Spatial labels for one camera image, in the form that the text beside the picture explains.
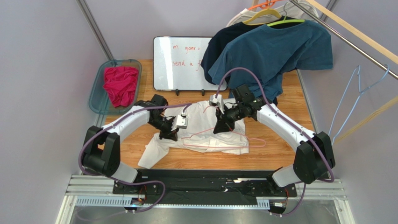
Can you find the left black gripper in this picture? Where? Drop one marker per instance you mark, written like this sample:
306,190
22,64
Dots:
170,134

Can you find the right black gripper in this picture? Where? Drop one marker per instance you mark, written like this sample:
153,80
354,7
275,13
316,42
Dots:
224,117

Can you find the pink wire hanger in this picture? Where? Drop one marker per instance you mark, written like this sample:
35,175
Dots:
255,139

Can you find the white floral print t-shirt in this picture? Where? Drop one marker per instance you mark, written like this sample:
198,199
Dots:
156,149

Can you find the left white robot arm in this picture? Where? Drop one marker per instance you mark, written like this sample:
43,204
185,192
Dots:
101,152

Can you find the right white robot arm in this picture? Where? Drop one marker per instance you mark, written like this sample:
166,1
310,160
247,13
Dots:
314,156

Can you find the navy hanging t-shirt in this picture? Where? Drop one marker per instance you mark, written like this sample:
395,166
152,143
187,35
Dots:
218,43

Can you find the teal blue hanging t-shirt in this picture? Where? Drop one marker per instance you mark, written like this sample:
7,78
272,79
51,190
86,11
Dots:
260,57

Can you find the yellow plastic hanger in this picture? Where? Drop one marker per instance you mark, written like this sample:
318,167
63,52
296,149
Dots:
264,12

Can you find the orange plastic hanger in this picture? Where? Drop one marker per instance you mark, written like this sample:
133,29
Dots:
264,5

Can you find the green plastic hanger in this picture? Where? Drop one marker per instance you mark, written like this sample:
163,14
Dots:
285,22

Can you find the beige hanging t-shirt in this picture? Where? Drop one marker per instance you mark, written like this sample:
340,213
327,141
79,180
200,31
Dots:
288,9

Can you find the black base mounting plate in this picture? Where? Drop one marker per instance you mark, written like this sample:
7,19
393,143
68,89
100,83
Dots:
204,187

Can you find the translucent teal plastic basket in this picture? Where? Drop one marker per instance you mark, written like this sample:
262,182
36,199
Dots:
99,101

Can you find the magenta crumpled cloth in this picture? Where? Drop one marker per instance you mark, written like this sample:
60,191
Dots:
120,83

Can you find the white whiteboard with red writing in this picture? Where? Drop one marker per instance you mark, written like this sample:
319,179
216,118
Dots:
176,64

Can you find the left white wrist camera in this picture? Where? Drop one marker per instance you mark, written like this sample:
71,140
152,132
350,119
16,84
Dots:
180,122

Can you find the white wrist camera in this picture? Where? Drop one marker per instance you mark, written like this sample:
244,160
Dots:
180,122
217,101

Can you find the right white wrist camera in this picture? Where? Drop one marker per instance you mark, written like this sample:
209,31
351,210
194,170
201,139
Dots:
217,101

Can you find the aluminium rail frame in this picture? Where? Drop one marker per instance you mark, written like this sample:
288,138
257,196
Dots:
90,199

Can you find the metal clothes rail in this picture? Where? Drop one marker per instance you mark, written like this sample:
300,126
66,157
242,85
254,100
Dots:
357,33

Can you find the wooden rack frame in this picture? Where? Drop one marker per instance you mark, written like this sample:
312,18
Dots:
372,116

